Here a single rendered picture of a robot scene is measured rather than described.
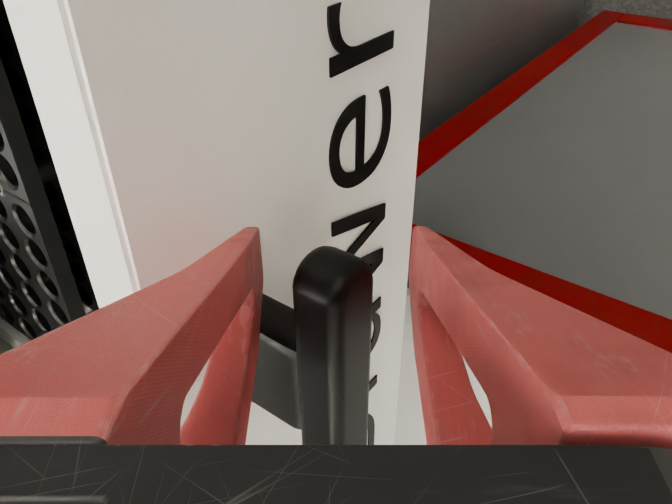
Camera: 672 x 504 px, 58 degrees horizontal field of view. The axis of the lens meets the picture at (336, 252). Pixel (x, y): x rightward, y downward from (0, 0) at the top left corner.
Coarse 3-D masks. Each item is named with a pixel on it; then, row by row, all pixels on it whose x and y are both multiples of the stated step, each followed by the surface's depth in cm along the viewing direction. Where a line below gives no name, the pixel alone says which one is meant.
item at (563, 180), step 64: (576, 64) 64; (640, 64) 64; (448, 128) 51; (512, 128) 51; (576, 128) 51; (640, 128) 51; (448, 192) 42; (512, 192) 42; (576, 192) 42; (640, 192) 42; (512, 256) 36; (576, 256) 36; (640, 256) 36; (640, 320) 31
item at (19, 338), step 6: (84, 306) 33; (0, 318) 32; (0, 324) 32; (6, 324) 32; (0, 330) 32; (6, 330) 32; (12, 330) 32; (0, 336) 33; (6, 336) 32; (12, 336) 31; (18, 336) 31; (24, 336) 31; (12, 342) 32; (18, 342) 31; (24, 342) 31
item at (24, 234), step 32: (0, 64) 18; (0, 96) 18; (0, 128) 18; (0, 160) 20; (32, 160) 19; (32, 192) 20; (32, 224) 22; (32, 256) 22; (64, 256) 22; (64, 288) 22; (64, 320) 24
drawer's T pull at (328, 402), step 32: (320, 256) 11; (352, 256) 11; (320, 288) 11; (352, 288) 11; (288, 320) 13; (320, 320) 11; (352, 320) 11; (288, 352) 13; (320, 352) 12; (352, 352) 12; (256, 384) 14; (288, 384) 13; (320, 384) 12; (352, 384) 13; (288, 416) 14; (320, 416) 13; (352, 416) 13
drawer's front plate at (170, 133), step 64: (64, 0) 9; (128, 0) 9; (192, 0) 10; (256, 0) 12; (320, 0) 13; (384, 0) 15; (64, 64) 9; (128, 64) 10; (192, 64) 11; (256, 64) 12; (320, 64) 14; (384, 64) 16; (64, 128) 10; (128, 128) 10; (192, 128) 11; (256, 128) 13; (320, 128) 15; (64, 192) 11; (128, 192) 11; (192, 192) 12; (256, 192) 14; (320, 192) 16; (384, 192) 19; (128, 256) 11; (192, 256) 13; (384, 256) 20; (384, 320) 22; (384, 384) 25
